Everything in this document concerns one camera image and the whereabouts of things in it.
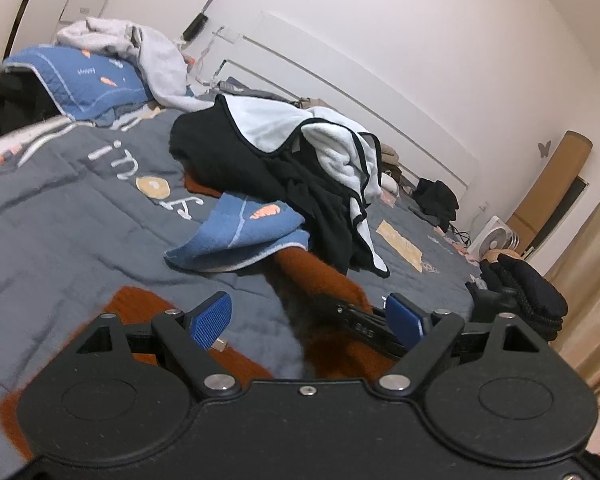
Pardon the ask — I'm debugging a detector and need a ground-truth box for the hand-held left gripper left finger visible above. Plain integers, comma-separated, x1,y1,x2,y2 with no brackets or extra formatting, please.
72,292,242,401

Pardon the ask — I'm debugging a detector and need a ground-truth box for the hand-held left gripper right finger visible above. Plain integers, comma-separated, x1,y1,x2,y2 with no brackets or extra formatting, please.
375,293,548,401

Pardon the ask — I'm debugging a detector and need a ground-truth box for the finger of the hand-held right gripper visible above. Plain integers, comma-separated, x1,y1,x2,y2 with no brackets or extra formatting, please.
316,294,405,361

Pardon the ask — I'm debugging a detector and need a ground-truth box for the rust brown sweater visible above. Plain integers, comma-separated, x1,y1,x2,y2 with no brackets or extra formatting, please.
0,170,398,461

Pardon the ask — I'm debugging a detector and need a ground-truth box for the stack of folded dark clothes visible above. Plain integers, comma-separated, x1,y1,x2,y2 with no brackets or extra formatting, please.
479,253,569,343

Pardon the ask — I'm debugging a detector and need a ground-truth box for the black clothes pile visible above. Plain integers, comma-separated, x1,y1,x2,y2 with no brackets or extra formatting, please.
411,178,460,233

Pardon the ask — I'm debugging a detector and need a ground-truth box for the white fan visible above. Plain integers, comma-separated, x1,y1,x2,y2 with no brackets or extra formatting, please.
467,216,520,261

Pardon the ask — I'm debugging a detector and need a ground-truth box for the blue quilted cloth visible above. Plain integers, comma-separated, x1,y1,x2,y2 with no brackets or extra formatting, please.
164,194,311,273

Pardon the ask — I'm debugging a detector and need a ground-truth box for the beige curtain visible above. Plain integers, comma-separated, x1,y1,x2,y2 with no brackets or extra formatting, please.
545,160,600,461

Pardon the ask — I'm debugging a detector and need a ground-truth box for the black framed panel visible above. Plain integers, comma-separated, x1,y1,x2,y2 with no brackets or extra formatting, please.
525,175,589,257

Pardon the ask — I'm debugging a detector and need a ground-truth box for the white folded cloth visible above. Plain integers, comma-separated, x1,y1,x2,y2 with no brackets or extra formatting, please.
380,170,402,197

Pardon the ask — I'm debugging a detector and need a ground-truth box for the black and white garment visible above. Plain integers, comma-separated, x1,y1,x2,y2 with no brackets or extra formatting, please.
169,94,398,278

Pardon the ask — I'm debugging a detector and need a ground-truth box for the grey printed bed quilt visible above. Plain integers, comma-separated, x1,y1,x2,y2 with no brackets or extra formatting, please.
0,107,483,480

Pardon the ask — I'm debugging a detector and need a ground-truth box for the light grey hoodie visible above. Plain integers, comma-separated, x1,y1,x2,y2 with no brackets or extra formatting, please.
56,16,216,111

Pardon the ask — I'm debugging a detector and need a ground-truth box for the blue printed pillow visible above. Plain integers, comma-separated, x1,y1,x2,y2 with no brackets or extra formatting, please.
0,46,156,128

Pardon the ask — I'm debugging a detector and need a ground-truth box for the black hairbrush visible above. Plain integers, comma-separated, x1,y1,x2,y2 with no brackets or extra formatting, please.
182,15,209,42

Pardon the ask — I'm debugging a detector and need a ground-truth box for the black cloth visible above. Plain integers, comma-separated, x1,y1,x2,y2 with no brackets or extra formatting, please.
0,71,73,146

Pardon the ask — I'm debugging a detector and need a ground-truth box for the black power cable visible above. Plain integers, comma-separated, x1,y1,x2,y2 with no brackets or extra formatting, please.
445,227,473,248

